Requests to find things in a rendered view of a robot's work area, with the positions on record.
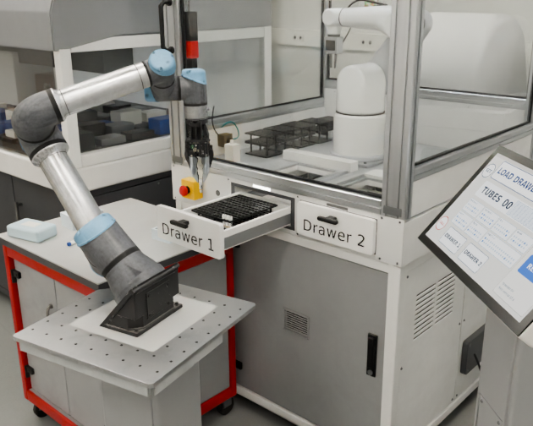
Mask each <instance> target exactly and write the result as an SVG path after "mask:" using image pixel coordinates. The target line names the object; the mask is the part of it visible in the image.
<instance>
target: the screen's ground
mask: <svg viewBox="0 0 533 426"><path fill-rule="evenodd" d="M504 161H506V162H508V163H510V164H512V165H514V166H516V167H518V168H520V169H522V170H524V171H526V172H528V173H530V174H532V175H533V170H531V169H529V168H528V167H525V166H523V165H521V164H519V163H518V162H516V161H513V160H511V159H509V158H507V157H506V156H503V155H501V154H499V153H497V154H496V155H495V156H494V158H493V159H492V160H491V161H490V162H493V163H495V164H497V165H498V166H500V165H501V164H502V163H503V162H504ZM490 162H489V163H490ZM489 163H488V164H489ZM488 164H487V165H488ZM510 194H511V195H513V196H514V197H515V198H517V199H519V200H521V201H523V202H524V203H526V204H527V205H529V206H531V207H533V202H532V201H530V200H528V199H527V198H525V197H523V196H521V195H520V194H517V193H516V192H514V191H513V190H511V189H510V188H507V187H505V186H504V185H502V184H500V183H499V182H497V181H495V180H494V179H492V178H490V177H489V178H488V179H485V178H483V177H481V176H479V175H478V176H477V177H476V178H475V179H474V181H473V182H472V183H471V184H470V185H469V186H468V187H467V189H466V190H465V191H464V192H463V193H462V194H461V195H460V196H459V197H458V198H457V199H456V200H455V201H454V202H453V204H452V205H451V206H450V207H449V208H448V209H447V211H446V212H445V213H444V214H446V215H447V216H448V217H450V218H451V219H453V218H454V217H455V216H456V215H457V213H458V212H459V211H460V210H461V209H462V208H463V207H464V205H465V204H466V203H467V202H468V201H469V200H470V198H471V197H473V198H475V199H477V200H478V201H480V202H481V203H482V204H483V205H485V206H487V207H488V208H490V209H491V210H493V211H494V212H496V213H497V214H499V215H500V216H501V217H503V218H504V219H506V220H507V221H509V222H511V223H512V224H514V225H515V226H516V227H518V228H519V229H521V230H522V231H524V232H526V233H527V234H529V235H530V236H531V237H533V232H531V231H529V230H528V229H526V228H525V227H523V226H521V225H520V224H519V223H518V222H516V221H514V220H513V219H511V218H510V217H508V216H506V215H505V214H503V213H502V212H501V211H500V210H498V209H497V207H498V206H499V205H500V204H501V203H502V202H503V201H504V200H505V199H506V198H507V197H508V196H509V195H510ZM444 214H443V215H444ZM443 215H442V216H443ZM442 216H441V217H442ZM441 217H440V218H441ZM451 226H452V227H453V228H455V229H456V230H457V231H458V232H460V233H461V234H462V235H463V236H464V237H466V238H467V239H468V240H467V241H466V242H465V243H464V245H463V246H462V247H461V248H460V249H459V250H458V251H457V252H456V254H455V255H453V254H452V253H451V252H450V251H449V250H448V249H446V248H445V247H444V246H443V245H442V244H441V243H440V242H439V241H438V240H439V239H440V237H441V236H442V235H443V234H444V233H445V232H446V231H447V230H448V229H449V228H450V227H451ZM426 235H427V237H429V238H430V239H431V240H432V241H433V242H434V243H435V244H436V245H437V246H438V247H439V248H440V249H441V250H442V251H443V252H444V253H445V254H447V255H448V256H449V257H450V258H451V259H452V260H453V261H454V262H455V263H456V264H457V265H458V266H459V267H460V268H462V269H463V270H464V271H465V272H466V273H467V274H468V275H469V276H470V277H471V278H472V279H473V280H474V281H476V282H477V283H478V284H479V285H480V286H481V287H482V288H483V289H484V290H485V291H486V292H487V293H488V294H489V295H491V296H492V297H493V298H494V299H495V300H496V301H497V302H498V303H499V304H500V305H501V306H502V307H503V308H504V309H506V310H507V311H508V312H509V313H510V314H511V315H512V316H513V317H514V318H515V319H516V320H517V321H518V322H520V321H521V320H522V319H523V318H524V317H525V316H526V315H527V314H528V313H529V312H530V311H531V310H532V309H533V283H531V282H530V281H529V280H527V279H526V278H525V277H524V276H522V275H521V274H520V273H519V272H518V271H517V269H518V268H519V267H520V266H521V265H522V264H523V263H524V262H525V261H526V260H527V259H528V258H529V257H530V256H531V255H532V254H533V245H532V246H531V247H530V248H529V249H528V250H527V251H526V253H525V254H524V255H523V256H522V257H521V258H520V259H519V260H518V261H517V262H516V264H515V265H514V266H513V267H512V268H511V269H510V270H509V269H508V268H507V267H506V266H504V265H503V264H502V263H500V262H499V261H498V260H497V259H495V258H494V257H493V256H492V255H490V254H489V253H488V252H487V251H486V250H485V249H483V248H482V247H481V246H480V245H479V244H477V243H476V242H475V241H473V240H472V239H471V238H470V237H468V236H467V235H466V234H465V233H463V232H462V231H461V230H459V229H458V228H457V227H456V226H455V225H454V224H453V223H452V222H449V223H448V224H447V225H446V226H445V227H444V228H443V229H442V230H441V231H440V232H439V231H438V230H436V229H435V228H434V227H432V228H431V229H430V230H429V231H428V232H427V233H426ZM470 242H472V243H473V244H474V245H475V246H476V247H477V248H479V249H480V250H481V251H482V252H483V253H485V254H486V255H487V256H488V257H490V258H489V260H488V261H487V262H486V263H485V264H484V265H483V266H482V267H481V268H480V269H479V270H478V271H477V272H476V273H475V274H474V273H473V272H472V271H471V270H470V269H468V268H467V267H466V266H465V265H464V264H463V263H462V262H461V261H460V260H459V259H457V257H458V256H459V254H460V253H461V252H462V251H463V250H464V249H465V248H466V247H467V245H468V244H469V243H470Z"/></svg>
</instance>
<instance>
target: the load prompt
mask: <svg viewBox="0 0 533 426"><path fill-rule="evenodd" d="M490 178H492V179H494V180H495V181H497V182H499V183H500V184H502V185H504V186H505V187H507V188H510V189H511V190H513V191H514V192H516V193H517V194H520V195H521V196H523V197H525V198H527V199H528V200H530V201H532V202H533V175H532V174H530V173H528V172H526V171H524V170H522V169H520V168H518V167H516V166H514V165H512V164H510V163H508V162H506V161H504V162H503V163H502V164H501V165H500V166H499V168H498V169H497V170H496V171H495V172H494V173H493V174H492V175H491V176H490Z"/></svg>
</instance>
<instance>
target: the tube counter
mask: <svg viewBox="0 0 533 426"><path fill-rule="evenodd" d="M497 209H498V210H500V211H501V212H502V213H503V214H505V215H506V216H508V217H510V218H511V219H513V220H514V221H516V222H518V223H519V224H520V225H521V226H523V227H525V228H526V229H528V230H529V231H531V232H533V207H531V206H529V205H527V204H526V203H524V202H523V201H521V200H519V199H517V198H515V197H514V196H513V195H511V194H510V195H509V196H508V197H507V198H506V199H505V200H504V201H503V202H502V203H501V204H500V205H499V206H498V207H497Z"/></svg>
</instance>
